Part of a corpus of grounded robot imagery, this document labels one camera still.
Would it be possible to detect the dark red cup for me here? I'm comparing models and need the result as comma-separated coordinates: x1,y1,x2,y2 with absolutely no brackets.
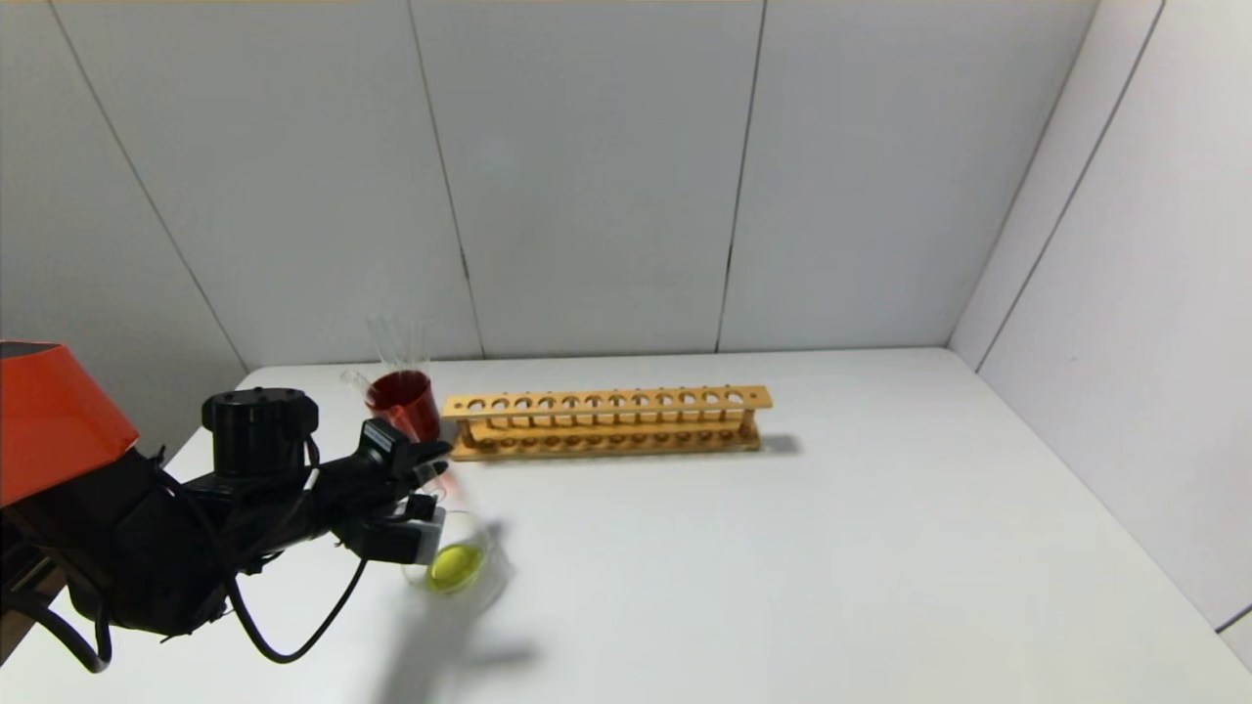
365,371,443,446

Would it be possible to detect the test tube with red pigment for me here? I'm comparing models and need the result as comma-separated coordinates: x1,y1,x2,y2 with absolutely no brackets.
416,460,463,502

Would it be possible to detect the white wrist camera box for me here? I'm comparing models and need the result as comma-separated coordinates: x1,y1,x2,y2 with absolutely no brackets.
337,516,447,567

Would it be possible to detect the wooden test tube rack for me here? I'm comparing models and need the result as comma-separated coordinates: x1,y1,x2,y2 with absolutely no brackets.
442,385,774,462

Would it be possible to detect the clear glass beaker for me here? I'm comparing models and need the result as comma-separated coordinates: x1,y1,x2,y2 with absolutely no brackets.
401,509,514,619

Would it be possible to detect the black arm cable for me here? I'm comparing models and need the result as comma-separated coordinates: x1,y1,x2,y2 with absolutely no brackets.
220,552,370,665

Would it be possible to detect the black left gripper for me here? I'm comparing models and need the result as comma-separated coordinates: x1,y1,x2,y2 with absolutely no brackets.
313,418,454,527

